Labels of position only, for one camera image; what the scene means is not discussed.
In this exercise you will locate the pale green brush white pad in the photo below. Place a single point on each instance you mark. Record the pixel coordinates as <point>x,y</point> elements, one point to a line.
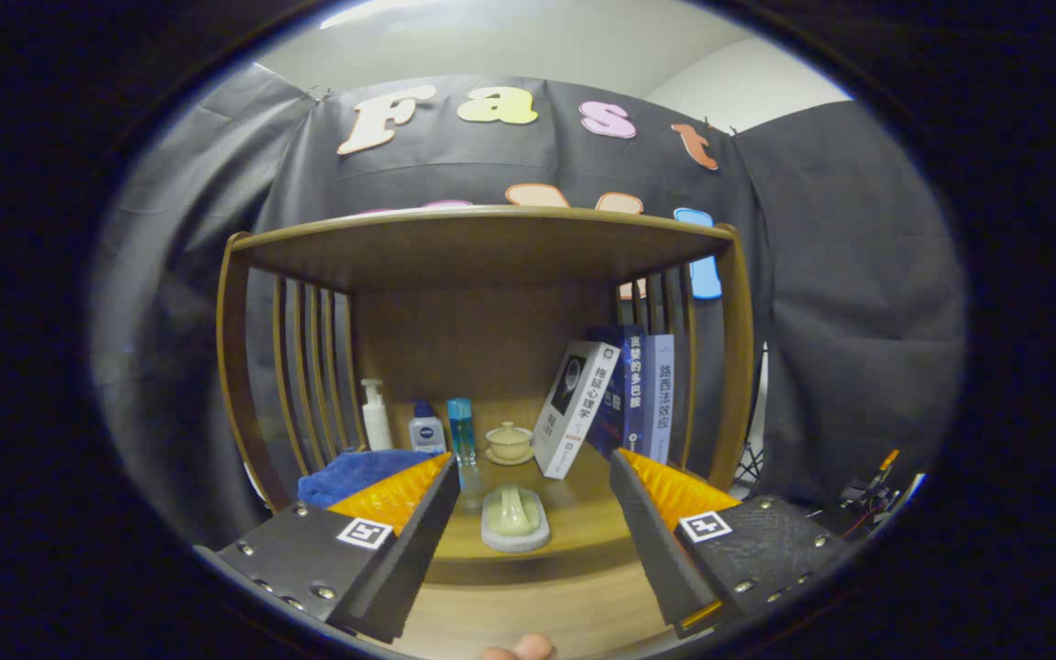
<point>514,518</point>

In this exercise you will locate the white bottle with blue cap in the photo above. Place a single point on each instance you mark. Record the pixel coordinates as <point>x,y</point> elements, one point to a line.
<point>426,433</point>

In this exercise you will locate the black light stand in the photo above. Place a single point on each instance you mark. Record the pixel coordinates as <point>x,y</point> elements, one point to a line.
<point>753,458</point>

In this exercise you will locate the light blue book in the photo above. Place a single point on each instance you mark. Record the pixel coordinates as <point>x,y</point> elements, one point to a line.
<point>661,403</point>

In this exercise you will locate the clear blue bottle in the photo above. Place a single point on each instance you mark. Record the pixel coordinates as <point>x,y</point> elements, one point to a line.
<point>461,431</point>

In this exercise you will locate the wooden cabinet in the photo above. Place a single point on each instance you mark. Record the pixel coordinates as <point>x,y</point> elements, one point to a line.
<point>482,339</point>

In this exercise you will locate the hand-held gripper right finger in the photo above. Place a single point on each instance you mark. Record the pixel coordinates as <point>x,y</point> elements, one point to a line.
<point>656,541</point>

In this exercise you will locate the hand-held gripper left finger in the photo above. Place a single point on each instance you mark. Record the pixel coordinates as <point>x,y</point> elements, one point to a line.
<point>418,541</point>

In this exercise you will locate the cream lidded teacup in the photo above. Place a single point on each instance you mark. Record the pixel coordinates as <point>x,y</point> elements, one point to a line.
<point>510,445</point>

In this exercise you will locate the dark blue book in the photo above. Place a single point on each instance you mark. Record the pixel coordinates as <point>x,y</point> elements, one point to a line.
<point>631,394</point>

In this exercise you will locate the black device with orange tip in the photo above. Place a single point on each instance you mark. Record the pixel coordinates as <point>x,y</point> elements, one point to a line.
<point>872,486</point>

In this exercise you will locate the folded blue towel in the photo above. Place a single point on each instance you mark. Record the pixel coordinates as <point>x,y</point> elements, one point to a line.
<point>354,472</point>

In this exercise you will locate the white pump bottle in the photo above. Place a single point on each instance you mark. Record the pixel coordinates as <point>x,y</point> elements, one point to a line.
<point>377,422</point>

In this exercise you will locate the white book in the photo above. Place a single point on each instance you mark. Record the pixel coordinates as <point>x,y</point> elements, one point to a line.
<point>574,412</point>

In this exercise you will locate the wooden countertop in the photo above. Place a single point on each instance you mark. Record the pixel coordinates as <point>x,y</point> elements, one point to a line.
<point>583,518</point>

